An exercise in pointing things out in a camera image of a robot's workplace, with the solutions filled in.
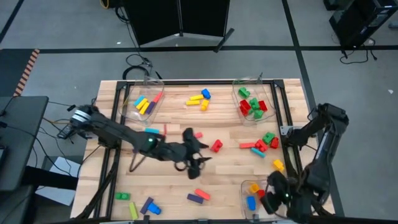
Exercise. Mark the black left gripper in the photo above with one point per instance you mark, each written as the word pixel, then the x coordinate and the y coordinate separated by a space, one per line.
pixel 174 152

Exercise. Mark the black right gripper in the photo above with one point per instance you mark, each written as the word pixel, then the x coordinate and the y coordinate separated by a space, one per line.
pixel 290 202

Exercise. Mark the yellow toy block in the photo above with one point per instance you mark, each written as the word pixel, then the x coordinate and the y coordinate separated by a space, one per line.
pixel 205 105
pixel 279 165
pixel 254 188

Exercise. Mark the blue toy block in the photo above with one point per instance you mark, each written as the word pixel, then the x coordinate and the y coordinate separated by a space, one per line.
pixel 251 203
pixel 206 93
pixel 154 208

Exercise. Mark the purple long bar block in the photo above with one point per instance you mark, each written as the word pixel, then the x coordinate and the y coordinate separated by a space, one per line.
pixel 195 198
pixel 150 107
pixel 146 205

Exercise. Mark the yellow long bar block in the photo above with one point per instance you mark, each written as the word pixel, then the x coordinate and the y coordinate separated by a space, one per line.
pixel 141 104
pixel 144 108
pixel 193 102
pixel 196 97

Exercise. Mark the teal long bar block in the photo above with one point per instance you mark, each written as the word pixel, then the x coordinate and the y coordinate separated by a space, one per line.
pixel 151 131
pixel 258 152
pixel 139 100

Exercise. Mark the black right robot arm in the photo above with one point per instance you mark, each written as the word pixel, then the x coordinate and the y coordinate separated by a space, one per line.
pixel 320 174

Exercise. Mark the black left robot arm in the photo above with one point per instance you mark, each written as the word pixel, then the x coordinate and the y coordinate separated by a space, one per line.
pixel 115 129

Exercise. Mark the clear plastic bin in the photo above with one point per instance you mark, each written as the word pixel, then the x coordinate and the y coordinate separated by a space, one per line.
pixel 130 115
pixel 244 199
pixel 267 119

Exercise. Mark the lime long bar block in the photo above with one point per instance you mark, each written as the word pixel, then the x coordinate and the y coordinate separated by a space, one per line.
pixel 133 211

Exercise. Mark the black divider foot bar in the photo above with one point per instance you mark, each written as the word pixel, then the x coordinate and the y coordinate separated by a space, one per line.
pixel 224 40

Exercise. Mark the black power adapter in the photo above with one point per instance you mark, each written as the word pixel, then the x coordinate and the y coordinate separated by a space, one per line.
pixel 66 132

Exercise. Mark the black room divider panel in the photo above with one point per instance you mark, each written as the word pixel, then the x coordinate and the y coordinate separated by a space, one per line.
pixel 152 18
pixel 205 15

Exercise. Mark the black side desk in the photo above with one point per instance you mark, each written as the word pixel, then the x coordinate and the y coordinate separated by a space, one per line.
pixel 18 140

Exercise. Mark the black equipment cabinet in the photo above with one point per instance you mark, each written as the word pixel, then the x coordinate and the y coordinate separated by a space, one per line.
pixel 357 21

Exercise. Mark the black mat with striped edge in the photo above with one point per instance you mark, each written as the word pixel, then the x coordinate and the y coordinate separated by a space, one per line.
pixel 12 71

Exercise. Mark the black aluminium table frame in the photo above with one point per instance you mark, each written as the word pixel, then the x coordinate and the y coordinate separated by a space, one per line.
pixel 278 83

